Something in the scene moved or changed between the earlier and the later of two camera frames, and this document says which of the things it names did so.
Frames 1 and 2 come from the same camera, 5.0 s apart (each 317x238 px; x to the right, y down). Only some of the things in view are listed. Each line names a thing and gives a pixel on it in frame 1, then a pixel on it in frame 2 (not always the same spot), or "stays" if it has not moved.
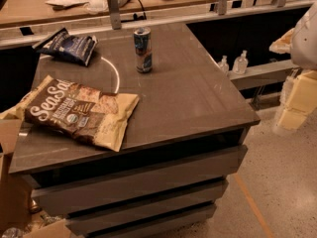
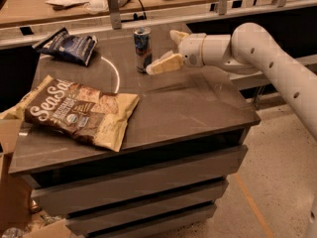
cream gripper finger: [283, 45] -> [168, 60]
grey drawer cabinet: [165, 181] stays
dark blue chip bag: [60, 44] stays
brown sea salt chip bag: [99, 119] stays
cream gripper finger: [301, 101] -> [177, 36]
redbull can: [143, 50] stays
